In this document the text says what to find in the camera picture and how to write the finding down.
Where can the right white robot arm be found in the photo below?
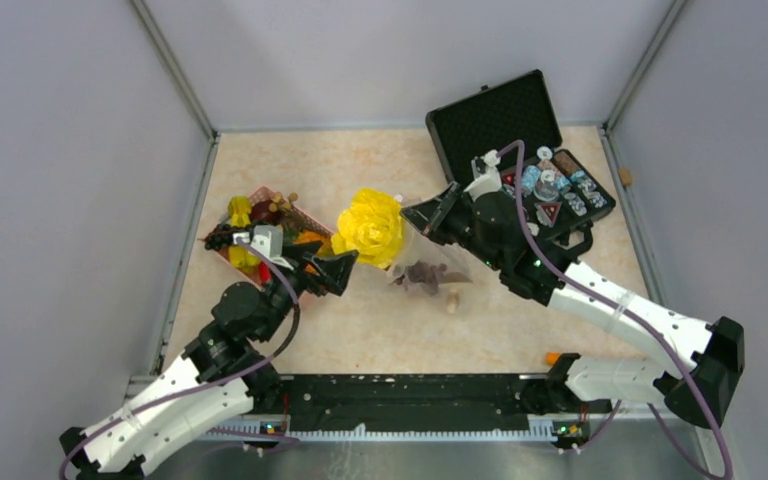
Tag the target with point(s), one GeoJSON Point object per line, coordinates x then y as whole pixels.
{"type": "Point", "coordinates": [692, 367]}

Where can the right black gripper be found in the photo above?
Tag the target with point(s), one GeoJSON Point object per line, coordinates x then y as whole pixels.
{"type": "Point", "coordinates": [432, 216]}

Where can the orange spiky fruit toy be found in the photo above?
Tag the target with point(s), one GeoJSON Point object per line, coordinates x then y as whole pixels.
{"type": "Point", "coordinates": [310, 236]}

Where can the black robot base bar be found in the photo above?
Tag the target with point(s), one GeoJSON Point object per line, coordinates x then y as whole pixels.
{"type": "Point", "coordinates": [422, 403]}

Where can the light blue poker chip stack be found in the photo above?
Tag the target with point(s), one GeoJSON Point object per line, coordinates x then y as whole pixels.
{"type": "Point", "coordinates": [529, 179]}

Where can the yellow banana bunch toy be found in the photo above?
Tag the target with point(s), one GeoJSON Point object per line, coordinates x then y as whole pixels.
{"type": "Point", "coordinates": [239, 211]}

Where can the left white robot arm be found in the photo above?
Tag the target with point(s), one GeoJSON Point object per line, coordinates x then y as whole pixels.
{"type": "Point", "coordinates": [225, 371]}

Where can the dark black grape bunch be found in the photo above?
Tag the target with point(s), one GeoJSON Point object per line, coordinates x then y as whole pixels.
{"type": "Point", "coordinates": [220, 239]}

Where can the yellow napa cabbage toy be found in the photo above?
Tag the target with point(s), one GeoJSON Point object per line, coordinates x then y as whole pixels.
{"type": "Point", "coordinates": [372, 226]}

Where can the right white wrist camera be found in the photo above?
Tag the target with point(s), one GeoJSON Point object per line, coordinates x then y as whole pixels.
{"type": "Point", "coordinates": [486, 176]}

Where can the pink plastic food basket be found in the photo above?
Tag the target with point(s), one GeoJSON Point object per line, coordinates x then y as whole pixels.
{"type": "Point", "coordinates": [292, 223]}

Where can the clear zip top bag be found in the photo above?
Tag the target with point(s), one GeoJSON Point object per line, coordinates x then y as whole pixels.
{"type": "Point", "coordinates": [416, 247]}

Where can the tan longan fruit cluster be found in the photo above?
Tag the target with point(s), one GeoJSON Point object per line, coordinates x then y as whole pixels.
{"type": "Point", "coordinates": [281, 203]}

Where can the black poker chip case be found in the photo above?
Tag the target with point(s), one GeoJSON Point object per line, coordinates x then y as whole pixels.
{"type": "Point", "coordinates": [517, 119]}

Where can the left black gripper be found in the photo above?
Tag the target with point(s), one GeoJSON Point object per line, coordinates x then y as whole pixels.
{"type": "Point", "coordinates": [334, 270]}

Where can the brown mushroom toy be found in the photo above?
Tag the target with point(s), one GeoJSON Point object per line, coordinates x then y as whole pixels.
{"type": "Point", "coordinates": [452, 301]}

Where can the red apple toy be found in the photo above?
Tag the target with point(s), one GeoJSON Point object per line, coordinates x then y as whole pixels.
{"type": "Point", "coordinates": [264, 274]}

